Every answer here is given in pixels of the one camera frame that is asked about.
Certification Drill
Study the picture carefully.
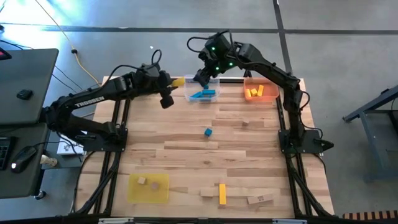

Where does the orange black striped bar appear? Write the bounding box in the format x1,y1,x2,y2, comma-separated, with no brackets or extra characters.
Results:
341,210,398,220

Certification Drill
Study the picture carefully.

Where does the printed natural wood block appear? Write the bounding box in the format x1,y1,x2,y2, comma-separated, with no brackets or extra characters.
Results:
246,194,275,205

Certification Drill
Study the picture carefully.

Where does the dark metal stand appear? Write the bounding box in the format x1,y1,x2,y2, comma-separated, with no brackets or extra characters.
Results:
341,84,398,183

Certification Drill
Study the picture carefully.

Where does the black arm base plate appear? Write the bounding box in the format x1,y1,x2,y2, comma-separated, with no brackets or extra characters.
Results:
278,129,325,155
83,127,129,153

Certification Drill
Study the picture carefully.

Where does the yellow translucent tray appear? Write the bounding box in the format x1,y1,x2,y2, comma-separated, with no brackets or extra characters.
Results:
127,172,170,205

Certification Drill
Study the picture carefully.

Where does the black device with red light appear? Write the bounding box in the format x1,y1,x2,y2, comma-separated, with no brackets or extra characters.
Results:
0,46,12,62

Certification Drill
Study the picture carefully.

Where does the yellow floor cable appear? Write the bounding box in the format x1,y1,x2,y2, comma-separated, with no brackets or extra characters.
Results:
33,0,102,85

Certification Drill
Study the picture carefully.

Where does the thick long yellow block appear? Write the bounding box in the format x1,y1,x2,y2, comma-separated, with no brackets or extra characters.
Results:
218,183,227,205

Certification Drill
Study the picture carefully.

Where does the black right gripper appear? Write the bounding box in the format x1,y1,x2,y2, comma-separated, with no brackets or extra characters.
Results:
193,51,224,88

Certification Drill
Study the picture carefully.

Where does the beige cylindrical object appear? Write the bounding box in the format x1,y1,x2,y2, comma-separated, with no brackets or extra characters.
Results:
39,154,58,168

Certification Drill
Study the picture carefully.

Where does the black keyboard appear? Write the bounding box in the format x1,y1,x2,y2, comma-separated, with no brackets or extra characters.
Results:
0,136,12,171

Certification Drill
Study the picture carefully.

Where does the orange plastic bin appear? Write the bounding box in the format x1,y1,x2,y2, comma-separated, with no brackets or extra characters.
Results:
243,77,280,103

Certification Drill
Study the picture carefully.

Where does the white edge bracket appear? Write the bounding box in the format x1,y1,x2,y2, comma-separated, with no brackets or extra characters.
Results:
98,217,135,224
272,218,308,224

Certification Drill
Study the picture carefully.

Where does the black computer mouse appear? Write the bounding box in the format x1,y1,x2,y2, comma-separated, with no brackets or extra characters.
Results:
10,146,38,174

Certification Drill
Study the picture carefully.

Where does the small black puck device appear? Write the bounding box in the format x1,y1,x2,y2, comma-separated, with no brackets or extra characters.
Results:
16,89,34,101

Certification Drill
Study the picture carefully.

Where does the clear plastic bin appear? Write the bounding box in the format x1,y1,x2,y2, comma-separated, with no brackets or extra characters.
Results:
183,73,221,104

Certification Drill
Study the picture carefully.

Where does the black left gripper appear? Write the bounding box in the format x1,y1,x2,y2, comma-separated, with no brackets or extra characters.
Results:
141,63,180,110

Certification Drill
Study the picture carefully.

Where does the white printed paper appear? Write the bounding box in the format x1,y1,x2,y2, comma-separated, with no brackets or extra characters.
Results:
56,130,86,156

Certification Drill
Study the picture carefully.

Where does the dark grey desk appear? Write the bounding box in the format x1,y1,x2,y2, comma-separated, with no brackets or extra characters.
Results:
0,123,51,200
0,48,60,126

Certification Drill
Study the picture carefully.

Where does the black aluminium table frame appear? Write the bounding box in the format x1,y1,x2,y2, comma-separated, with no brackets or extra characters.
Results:
70,67,336,224

